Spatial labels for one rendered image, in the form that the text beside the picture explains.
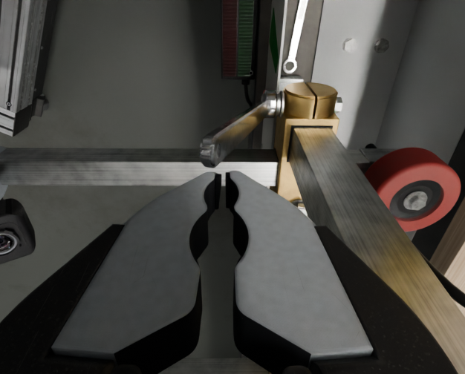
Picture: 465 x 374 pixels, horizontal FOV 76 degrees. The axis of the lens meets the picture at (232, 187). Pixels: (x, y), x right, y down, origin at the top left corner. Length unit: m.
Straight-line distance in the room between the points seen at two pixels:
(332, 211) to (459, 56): 0.33
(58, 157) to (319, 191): 0.26
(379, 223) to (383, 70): 0.42
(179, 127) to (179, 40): 0.32
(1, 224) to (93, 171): 0.10
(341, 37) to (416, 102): 0.15
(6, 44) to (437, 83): 1.01
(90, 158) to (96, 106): 0.96
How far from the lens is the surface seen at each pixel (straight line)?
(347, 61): 0.55
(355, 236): 0.17
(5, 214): 0.28
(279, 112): 0.30
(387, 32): 0.56
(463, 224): 0.40
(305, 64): 0.45
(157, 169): 0.32
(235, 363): 0.44
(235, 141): 0.15
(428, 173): 0.31
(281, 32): 0.34
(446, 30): 0.51
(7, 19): 1.07
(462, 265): 0.43
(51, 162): 0.36
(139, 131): 1.28
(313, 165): 0.22
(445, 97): 0.48
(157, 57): 1.17
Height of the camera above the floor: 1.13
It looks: 56 degrees down
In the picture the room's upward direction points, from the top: 179 degrees clockwise
